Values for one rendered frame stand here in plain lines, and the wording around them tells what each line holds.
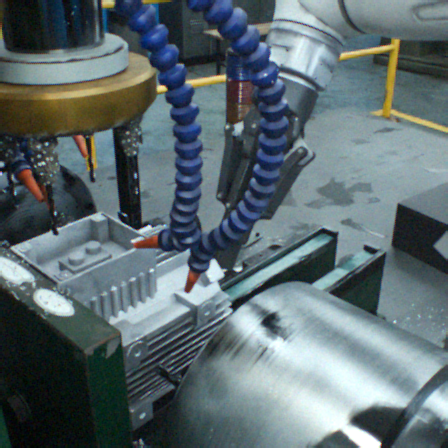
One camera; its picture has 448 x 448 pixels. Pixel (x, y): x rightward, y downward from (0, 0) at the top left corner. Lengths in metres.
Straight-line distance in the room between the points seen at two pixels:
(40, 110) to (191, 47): 5.72
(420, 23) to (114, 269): 0.39
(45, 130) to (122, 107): 0.07
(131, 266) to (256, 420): 0.25
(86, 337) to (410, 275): 0.87
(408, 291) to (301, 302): 0.72
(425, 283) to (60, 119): 0.91
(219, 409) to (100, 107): 0.26
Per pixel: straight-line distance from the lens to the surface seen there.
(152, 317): 0.68
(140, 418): 0.70
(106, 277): 0.64
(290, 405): 0.46
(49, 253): 0.71
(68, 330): 0.54
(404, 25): 0.64
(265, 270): 1.03
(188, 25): 6.16
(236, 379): 0.49
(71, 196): 0.90
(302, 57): 0.71
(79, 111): 0.52
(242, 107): 1.21
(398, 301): 1.20
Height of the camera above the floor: 1.47
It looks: 28 degrees down
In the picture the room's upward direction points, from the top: straight up
